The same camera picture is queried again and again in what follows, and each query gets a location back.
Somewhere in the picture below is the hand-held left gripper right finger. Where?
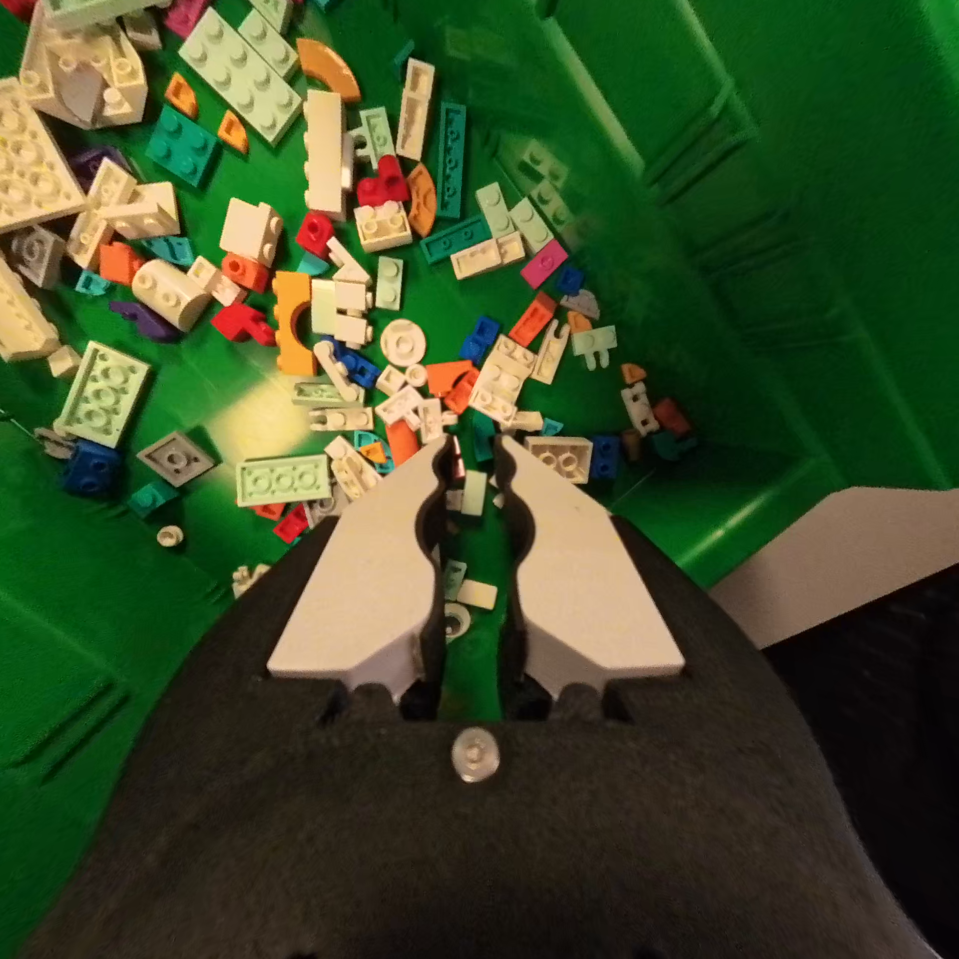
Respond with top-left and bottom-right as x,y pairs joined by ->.
493,435 -> 686,707

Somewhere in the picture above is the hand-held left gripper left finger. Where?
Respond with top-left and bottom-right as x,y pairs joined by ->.
266,435 -> 462,709

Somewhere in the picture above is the pile of toy bricks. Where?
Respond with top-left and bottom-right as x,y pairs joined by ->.
0,0 -> 699,653

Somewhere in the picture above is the green plastic bin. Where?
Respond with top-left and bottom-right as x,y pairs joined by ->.
0,0 -> 959,953

